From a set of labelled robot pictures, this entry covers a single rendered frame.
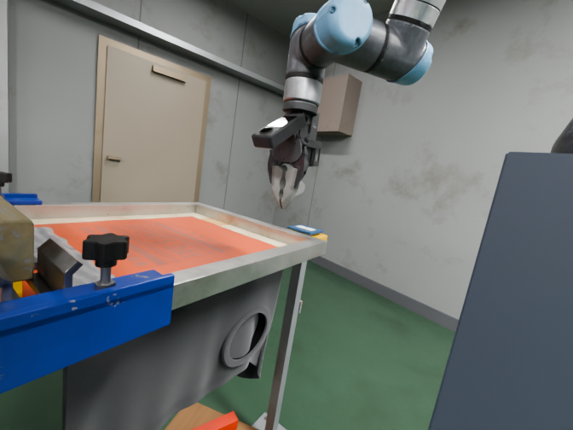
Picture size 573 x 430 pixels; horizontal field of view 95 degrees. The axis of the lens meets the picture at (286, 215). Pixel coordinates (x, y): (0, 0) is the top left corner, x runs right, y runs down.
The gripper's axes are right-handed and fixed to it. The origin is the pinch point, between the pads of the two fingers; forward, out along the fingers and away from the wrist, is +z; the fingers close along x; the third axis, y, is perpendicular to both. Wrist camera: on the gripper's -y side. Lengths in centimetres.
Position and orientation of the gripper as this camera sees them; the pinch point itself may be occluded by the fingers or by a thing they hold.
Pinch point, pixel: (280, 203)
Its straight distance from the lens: 55.3
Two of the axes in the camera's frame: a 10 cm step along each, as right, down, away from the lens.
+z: -1.4, 9.7, 1.8
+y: 5.7, -0.7, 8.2
